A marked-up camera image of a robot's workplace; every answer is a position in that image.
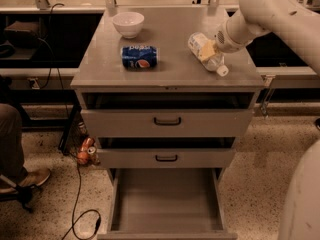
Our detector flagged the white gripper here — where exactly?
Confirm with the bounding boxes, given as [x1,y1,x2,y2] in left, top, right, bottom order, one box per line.
[198,10,254,62]

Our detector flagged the clear plastic water bottle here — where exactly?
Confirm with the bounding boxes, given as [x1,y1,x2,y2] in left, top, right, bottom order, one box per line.
[188,32,229,77]

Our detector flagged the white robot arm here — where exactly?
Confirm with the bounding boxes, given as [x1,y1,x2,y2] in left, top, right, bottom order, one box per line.
[213,0,320,240]

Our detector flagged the top grey drawer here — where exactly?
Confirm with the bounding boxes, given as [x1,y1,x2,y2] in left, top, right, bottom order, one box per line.
[81,93,253,138]

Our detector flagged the grey drawer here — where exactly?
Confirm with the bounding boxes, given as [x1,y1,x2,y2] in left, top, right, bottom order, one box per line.
[81,93,253,138]
[98,168,237,240]
[97,137,235,168]

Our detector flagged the grey drawer cabinet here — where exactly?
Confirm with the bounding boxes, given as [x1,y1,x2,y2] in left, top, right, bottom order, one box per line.
[70,5,266,240]

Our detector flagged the middle grey drawer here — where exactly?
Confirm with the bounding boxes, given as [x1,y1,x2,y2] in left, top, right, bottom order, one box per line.
[97,137,235,168]

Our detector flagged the bottom grey drawer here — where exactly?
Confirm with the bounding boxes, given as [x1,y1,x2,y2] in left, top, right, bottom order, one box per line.
[98,168,237,240]

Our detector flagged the blue pepsi can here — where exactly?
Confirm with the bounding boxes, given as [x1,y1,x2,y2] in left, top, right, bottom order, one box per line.
[120,45,158,69]

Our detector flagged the white ceramic bowl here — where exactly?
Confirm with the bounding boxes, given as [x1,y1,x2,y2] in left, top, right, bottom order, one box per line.
[112,12,144,39]

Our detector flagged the orange soda can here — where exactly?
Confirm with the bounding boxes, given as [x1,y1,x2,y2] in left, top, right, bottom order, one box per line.
[77,146,97,165]
[80,137,95,152]

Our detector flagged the black box on shelf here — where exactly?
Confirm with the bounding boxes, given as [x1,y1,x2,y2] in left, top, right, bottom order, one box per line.
[4,21,39,48]

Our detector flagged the tan shoe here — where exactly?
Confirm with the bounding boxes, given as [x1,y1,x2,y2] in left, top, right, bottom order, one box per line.
[0,168,51,194]

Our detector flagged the person leg brown trousers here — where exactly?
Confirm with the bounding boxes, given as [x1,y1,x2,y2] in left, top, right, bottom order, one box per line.
[0,104,27,183]

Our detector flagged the black chair base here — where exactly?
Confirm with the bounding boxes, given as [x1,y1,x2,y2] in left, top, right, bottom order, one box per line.
[0,174,41,213]

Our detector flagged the black top drawer handle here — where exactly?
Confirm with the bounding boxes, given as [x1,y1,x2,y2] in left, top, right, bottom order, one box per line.
[153,117,182,126]

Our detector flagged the black drawer handle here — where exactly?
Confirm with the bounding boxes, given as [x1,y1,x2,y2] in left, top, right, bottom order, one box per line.
[153,117,182,126]
[155,155,178,162]

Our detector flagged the black middle drawer handle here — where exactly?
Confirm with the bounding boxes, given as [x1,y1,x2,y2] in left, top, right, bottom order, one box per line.
[155,155,178,162]

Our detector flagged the black floor cable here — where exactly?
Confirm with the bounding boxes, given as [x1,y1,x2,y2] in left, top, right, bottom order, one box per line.
[60,153,102,240]

